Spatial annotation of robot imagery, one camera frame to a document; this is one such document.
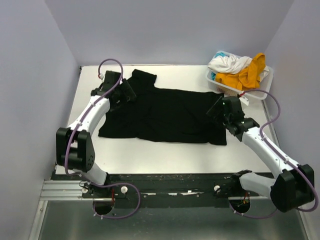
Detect black t-shirt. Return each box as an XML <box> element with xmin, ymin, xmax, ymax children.
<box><xmin>98</xmin><ymin>69</ymin><xmax>227</xmax><ymax>146</ymax></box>

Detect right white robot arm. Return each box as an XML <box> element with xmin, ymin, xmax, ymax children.
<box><xmin>207</xmin><ymin>95</ymin><xmax>319</xmax><ymax>213</ymax></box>

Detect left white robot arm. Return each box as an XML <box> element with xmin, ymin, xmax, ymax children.
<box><xmin>55</xmin><ymin>70</ymin><xmax>137</xmax><ymax>198</ymax></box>

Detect teal t-shirt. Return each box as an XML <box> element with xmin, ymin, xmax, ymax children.
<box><xmin>211</xmin><ymin>51</ymin><xmax>228</xmax><ymax>81</ymax></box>

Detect white plastic laundry basket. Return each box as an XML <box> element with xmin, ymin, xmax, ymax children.
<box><xmin>205</xmin><ymin>51</ymin><xmax>274</xmax><ymax>96</ymax></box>

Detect yellow t-shirt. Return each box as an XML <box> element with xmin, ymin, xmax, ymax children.
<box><xmin>215</xmin><ymin>53</ymin><xmax>266</xmax><ymax>91</ymax></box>

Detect white t-shirt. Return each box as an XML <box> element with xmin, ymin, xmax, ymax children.
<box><xmin>207</xmin><ymin>51</ymin><xmax>252</xmax><ymax>75</ymax></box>

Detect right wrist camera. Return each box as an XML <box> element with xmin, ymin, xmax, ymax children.
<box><xmin>237</xmin><ymin>92</ymin><xmax>250</xmax><ymax>107</ymax></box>

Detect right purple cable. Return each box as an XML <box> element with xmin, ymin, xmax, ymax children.
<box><xmin>228</xmin><ymin>89</ymin><xmax>316</xmax><ymax>219</ymax></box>

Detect purple cable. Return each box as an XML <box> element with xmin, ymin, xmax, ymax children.
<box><xmin>228</xmin><ymin>89</ymin><xmax>316</xmax><ymax>219</ymax></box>
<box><xmin>64</xmin><ymin>58</ymin><xmax>142</xmax><ymax>221</ymax></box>

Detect black mounting base plate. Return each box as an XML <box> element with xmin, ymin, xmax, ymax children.
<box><xmin>81</xmin><ymin>172</ymin><xmax>261</xmax><ymax>210</ymax></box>

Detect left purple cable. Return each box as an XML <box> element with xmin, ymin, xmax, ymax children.
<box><xmin>64</xmin><ymin>58</ymin><xmax>142</xmax><ymax>221</ymax></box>

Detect aluminium extrusion rail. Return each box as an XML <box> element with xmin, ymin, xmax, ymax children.
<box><xmin>39</xmin><ymin>178</ymin><xmax>88</xmax><ymax>201</ymax></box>

